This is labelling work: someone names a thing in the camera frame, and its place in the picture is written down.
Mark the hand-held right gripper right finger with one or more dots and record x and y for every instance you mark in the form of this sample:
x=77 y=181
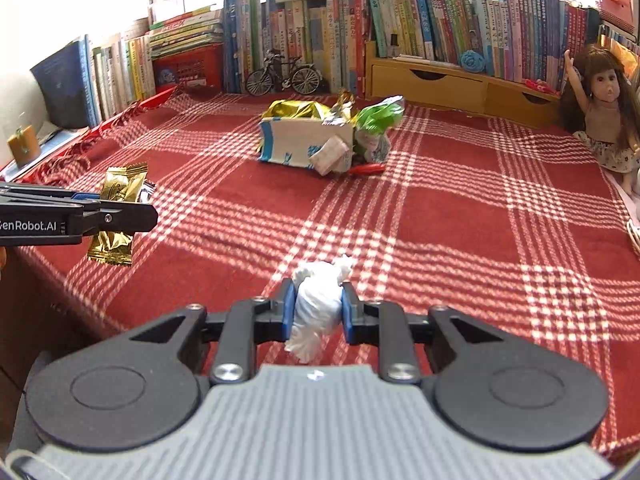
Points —
x=348 y=316

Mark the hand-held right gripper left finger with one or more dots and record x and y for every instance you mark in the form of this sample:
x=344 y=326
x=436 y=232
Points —
x=287 y=312

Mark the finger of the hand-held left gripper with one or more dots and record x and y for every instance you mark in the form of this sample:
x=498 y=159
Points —
x=85 y=196
x=125 y=216

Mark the white tissue wad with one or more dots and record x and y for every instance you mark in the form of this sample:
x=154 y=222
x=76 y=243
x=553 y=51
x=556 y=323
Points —
x=317 y=305

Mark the gold candy wrapper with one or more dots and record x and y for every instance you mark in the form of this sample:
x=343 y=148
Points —
x=120 y=185

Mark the small white paper packet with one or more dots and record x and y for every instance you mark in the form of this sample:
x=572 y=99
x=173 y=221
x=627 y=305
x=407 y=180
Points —
x=329 y=156

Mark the small orange box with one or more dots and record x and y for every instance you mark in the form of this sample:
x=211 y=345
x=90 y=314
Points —
x=24 y=146

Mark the dark blue folder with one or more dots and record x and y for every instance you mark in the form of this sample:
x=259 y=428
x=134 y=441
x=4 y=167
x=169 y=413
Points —
x=65 y=85

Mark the row of thin books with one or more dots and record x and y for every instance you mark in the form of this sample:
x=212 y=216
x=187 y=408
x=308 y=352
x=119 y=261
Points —
x=122 y=75

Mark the red checked blanket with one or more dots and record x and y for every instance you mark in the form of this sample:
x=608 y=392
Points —
x=450 y=210

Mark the red plastic tube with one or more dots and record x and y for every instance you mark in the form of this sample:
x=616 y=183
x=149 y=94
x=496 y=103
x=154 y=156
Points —
x=367 y=169

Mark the red plastic basket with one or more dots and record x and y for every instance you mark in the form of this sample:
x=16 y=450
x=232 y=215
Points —
x=187 y=72

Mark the white blue carton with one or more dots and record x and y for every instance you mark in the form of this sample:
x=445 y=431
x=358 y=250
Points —
x=300 y=142

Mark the stack of flat books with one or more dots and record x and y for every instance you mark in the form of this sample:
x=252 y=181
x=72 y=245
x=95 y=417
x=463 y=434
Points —
x=187 y=30

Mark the gold foil bag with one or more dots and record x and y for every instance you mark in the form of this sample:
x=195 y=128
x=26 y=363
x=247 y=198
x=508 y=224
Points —
x=295 y=109

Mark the green plastic bag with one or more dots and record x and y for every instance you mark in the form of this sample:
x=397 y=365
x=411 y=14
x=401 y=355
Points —
x=377 y=115

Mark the black bicycle model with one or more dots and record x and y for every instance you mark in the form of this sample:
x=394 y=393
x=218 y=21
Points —
x=285 y=77

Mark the row of upright books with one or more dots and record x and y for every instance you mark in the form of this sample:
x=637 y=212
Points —
x=300 y=40

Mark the wooden drawer organiser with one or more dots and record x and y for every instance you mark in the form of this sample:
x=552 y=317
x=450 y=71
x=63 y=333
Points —
x=450 y=85

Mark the small dark bottle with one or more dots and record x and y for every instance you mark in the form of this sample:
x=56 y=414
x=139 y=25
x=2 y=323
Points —
x=395 y=46

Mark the blue yarn flower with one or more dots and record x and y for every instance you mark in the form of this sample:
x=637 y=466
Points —
x=473 y=62

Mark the small red trinket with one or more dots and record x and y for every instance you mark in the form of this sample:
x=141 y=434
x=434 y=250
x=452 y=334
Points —
x=540 y=87

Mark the long row of colourful books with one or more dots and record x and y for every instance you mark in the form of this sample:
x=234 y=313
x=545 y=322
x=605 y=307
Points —
x=475 y=15

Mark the brown-haired doll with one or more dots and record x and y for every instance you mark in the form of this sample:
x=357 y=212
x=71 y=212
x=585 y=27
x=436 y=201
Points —
x=607 y=100

